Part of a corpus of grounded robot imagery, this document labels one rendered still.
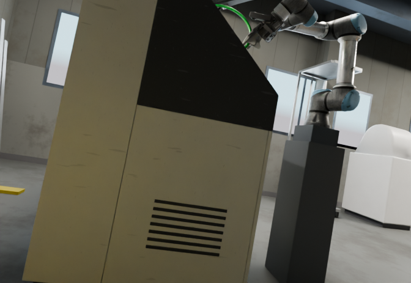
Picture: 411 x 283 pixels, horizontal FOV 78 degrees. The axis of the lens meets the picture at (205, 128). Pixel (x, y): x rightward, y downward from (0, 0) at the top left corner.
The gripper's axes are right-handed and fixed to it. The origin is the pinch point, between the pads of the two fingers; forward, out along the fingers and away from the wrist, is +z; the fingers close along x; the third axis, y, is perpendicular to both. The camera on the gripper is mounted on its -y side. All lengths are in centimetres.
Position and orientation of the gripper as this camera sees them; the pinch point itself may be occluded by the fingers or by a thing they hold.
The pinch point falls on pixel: (244, 44)
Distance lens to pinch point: 139.9
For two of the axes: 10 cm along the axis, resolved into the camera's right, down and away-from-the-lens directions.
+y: 5.8, 7.8, -2.4
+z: -6.6, 6.2, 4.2
